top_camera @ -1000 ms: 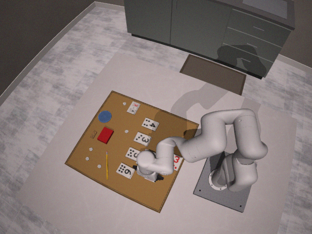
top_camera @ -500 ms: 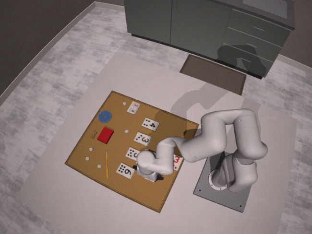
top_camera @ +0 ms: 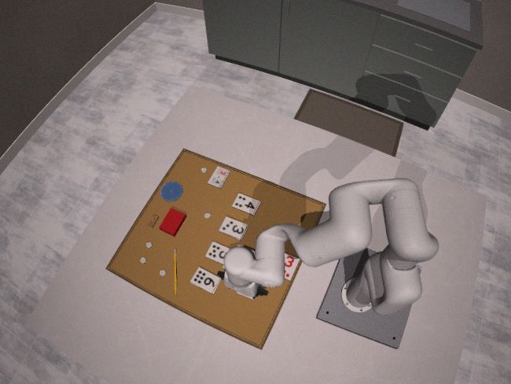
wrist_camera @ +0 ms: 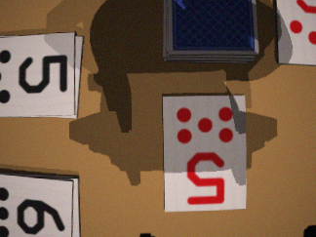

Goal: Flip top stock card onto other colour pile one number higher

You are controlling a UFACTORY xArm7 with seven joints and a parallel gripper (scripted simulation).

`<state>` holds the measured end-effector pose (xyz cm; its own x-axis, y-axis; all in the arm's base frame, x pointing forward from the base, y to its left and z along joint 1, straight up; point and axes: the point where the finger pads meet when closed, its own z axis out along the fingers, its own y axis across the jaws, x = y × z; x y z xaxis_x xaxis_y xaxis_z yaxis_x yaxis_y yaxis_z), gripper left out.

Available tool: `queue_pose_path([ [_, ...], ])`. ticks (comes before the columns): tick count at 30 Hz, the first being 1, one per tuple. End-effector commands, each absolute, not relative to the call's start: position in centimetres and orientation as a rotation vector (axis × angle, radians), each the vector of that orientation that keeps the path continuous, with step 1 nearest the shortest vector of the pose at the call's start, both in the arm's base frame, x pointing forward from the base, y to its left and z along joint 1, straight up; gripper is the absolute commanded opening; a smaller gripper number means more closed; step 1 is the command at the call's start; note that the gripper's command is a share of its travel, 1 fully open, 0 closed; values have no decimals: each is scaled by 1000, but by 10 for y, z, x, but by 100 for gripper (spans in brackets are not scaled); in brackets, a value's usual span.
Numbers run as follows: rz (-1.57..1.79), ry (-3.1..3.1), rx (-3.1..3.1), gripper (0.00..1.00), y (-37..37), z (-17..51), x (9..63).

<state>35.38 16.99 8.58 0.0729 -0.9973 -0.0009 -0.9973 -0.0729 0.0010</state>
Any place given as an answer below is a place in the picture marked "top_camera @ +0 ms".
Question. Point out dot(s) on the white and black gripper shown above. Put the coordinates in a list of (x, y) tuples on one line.
[(253, 290)]

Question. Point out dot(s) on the blue round disc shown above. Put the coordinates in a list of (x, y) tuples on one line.
[(171, 191)]

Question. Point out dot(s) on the red rectangular box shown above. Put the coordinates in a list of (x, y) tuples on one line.
[(172, 222)]

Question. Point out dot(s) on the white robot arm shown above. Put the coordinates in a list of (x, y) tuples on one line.
[(346, 232)]

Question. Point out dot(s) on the brown square mat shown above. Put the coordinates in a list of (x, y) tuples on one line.
[(182, 309), (225, 308)]

